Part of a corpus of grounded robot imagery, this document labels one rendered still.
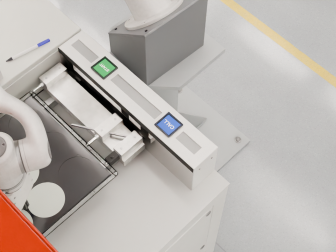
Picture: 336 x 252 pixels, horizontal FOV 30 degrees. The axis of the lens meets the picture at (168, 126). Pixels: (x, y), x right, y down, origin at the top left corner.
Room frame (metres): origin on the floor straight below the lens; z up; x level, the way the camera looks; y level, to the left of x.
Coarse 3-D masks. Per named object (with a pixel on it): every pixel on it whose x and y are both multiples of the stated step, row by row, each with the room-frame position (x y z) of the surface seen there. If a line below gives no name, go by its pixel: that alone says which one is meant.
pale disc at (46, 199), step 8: (40, 184) 0.68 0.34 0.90; (48, 184) 0.68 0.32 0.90; (56, 184) 0.68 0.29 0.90; (32, 192) 0.65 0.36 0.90; (40, 192) 0.65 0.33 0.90; (48, 192) 0.65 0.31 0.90; (56, 192) 0.65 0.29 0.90; (32, 200) 0.63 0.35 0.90; (40, 200) 0.63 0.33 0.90; (48, 200) 0.63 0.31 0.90; (56, 200) 0.63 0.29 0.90; (64, 200) 0.63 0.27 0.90; (32, 208) 0.61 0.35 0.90; (40, 208) 0.61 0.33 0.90; (48, 208) 0.61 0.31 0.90; (56, 208) 0.61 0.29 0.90; (40, 216) 0.59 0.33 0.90; (48, 216) 0.59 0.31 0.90
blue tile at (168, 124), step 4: (168, 116) 0.86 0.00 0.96; (164, 120) 0.84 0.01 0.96; (168, 120) 0.84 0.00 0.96; (172, 120) 0.84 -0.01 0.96; (160, 124) 0.83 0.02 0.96; (164, 124) 0.83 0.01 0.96; (168, 124) 0.83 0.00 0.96; (172, 124) 0.83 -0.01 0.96; (176, 124) 0.83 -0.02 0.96; (164, 128) 0.82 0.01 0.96; (168, 128) 0.82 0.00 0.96; (172, 128) 0.82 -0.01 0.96; (168, 132) 0.81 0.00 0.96
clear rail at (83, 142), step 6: (30, 90) 0.97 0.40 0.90; (36, 96) 0.95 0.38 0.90; (42, 102) 0.93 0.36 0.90; (48, 108) 0.91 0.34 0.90; (54, 114) 0.89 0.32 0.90; (60, 120) 0.87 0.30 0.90; (66, 126) 0.85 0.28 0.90; (72, 132) 0.83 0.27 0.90; (78, 138) 0.82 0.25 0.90; (84, 144) 0.80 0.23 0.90; (90, 150) 0.78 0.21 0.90; (96, 156) 0.76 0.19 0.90; (102, 162) 0.74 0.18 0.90; (108, 168) 0.73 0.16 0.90
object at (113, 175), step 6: (114, 174) 0.71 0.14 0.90; (108, 180) 0.69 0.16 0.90; (96, 186) 0.67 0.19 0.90; (102, 186) 0.67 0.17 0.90; (90, 192) 0.65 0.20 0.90; (96, 192) 0.66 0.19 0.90; (84, 198) 0.64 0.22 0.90; (78, 204) 0.62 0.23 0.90; (72, 210) 0.60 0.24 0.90; (66, 216) 0.59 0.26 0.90; (54, 222) 0.57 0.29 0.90; (60, 222) 0.57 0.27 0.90; (48, 228) 0.55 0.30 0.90; (54, 228) 0.55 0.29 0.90; (48, 234) 0.54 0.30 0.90
